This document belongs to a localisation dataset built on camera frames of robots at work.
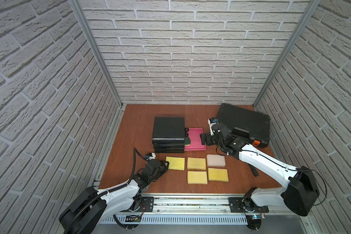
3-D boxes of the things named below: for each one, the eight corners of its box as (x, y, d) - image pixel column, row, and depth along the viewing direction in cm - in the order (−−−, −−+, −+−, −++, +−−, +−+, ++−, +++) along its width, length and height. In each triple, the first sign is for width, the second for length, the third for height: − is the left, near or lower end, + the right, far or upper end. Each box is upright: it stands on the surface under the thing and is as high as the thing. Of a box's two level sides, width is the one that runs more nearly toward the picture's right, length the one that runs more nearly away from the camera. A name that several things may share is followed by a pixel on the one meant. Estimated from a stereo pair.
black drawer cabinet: (155, 155, 93) (151, 141, 79) (158, 132, 104) (155, 116, 90) (183, 155, 93) (184, 141, 79) (183, 132, 104) (184, 116, 90)
